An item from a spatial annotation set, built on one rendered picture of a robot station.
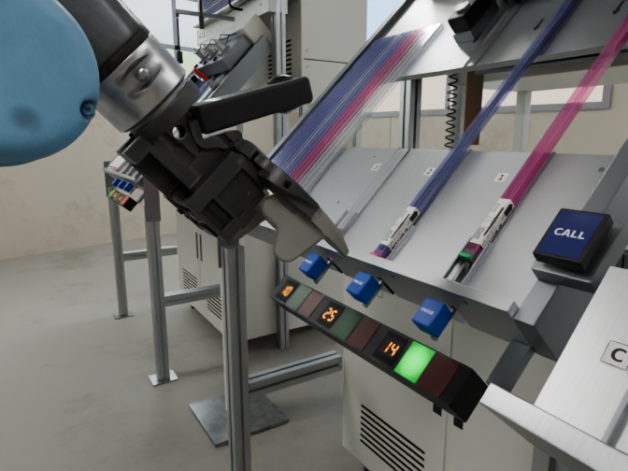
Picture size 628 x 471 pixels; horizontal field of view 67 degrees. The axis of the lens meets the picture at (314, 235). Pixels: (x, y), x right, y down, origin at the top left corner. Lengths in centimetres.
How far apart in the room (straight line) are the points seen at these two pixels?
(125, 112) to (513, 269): 36
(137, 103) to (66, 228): 379
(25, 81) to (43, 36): 2
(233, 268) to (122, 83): 68
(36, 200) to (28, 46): 387
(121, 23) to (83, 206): 381
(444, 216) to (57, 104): 44
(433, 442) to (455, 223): 61
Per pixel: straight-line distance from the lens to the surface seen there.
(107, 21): 39
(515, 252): 49
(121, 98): 40
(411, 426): 111
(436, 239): 55
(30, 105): 23
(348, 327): 55
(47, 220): 412
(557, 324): 45
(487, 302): 44
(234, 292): 103
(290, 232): 43
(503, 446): 94
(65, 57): 23
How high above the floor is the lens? 87
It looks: 12 degrees down
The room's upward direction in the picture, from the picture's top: straight up
